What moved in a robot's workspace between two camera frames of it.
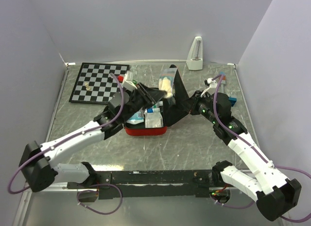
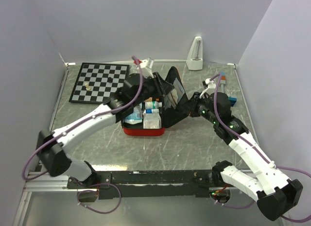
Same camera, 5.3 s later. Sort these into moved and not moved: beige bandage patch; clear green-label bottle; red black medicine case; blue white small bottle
Moved: beige bandage patch
Not moved: clear green-label bottle; blue white small bottle; red black medicine case
